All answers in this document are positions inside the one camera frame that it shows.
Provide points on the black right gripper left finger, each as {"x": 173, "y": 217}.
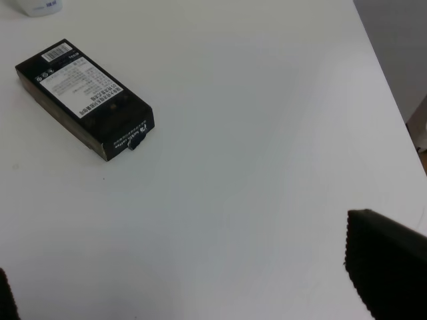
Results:
{"x": 8, "y": 307}

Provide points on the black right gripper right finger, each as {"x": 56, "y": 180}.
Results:
{"x": 386, "y": 262}

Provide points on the black coffee box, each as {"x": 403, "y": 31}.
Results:
{"x": 86, "y": 100}

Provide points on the white and blue shampoo bottle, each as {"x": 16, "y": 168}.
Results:
{"x": 39, "y": 8}

